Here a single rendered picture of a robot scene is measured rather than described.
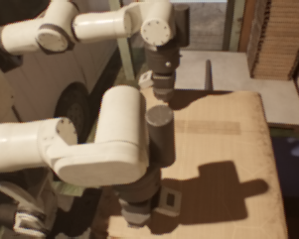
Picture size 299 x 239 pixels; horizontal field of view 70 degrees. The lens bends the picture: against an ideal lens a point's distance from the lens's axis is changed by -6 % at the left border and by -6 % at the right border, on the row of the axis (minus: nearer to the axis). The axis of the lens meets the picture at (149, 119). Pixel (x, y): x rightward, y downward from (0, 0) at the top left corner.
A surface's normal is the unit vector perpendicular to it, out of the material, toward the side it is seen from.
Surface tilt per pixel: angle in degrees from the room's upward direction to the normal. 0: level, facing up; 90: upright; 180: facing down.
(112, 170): 90
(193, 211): 0
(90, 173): 90
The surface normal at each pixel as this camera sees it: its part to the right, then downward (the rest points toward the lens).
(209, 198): -0.11, -0.67
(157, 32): -0.18, 0.74
